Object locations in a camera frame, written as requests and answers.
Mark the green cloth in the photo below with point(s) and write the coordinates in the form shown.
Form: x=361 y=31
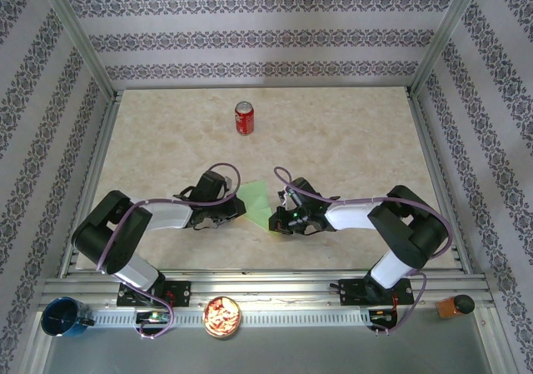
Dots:
x=256 y=195

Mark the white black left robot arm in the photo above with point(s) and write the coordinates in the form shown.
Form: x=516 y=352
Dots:
x=166 y=215

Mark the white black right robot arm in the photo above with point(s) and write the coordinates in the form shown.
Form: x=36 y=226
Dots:
x=350 y=217

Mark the red soda can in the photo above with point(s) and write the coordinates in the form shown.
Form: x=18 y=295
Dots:
x=244 y=120

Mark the round tin of food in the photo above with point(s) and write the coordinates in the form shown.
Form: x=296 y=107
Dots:
x=221 y=316

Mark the small circuit board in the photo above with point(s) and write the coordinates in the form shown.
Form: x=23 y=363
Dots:
x=381 y=317
x=152 y=316

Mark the orange block with black knob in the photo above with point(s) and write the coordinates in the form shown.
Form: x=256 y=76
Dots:
x=447 y=308

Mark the blue mug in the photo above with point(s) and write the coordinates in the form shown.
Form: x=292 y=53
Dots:
x=62 y=317

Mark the aluminium front rail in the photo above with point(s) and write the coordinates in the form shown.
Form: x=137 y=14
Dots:
x=270 y=284

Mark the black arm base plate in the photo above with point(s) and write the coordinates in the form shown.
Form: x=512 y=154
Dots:
x=347 y=292
x=183 y=292

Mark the aluminium side rail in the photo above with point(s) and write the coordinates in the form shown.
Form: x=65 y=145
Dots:
x=98 y=153
x=429 y=141

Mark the aluminium frame post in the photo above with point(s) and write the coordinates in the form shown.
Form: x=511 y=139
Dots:
x=447 y=28
x=75 y=36

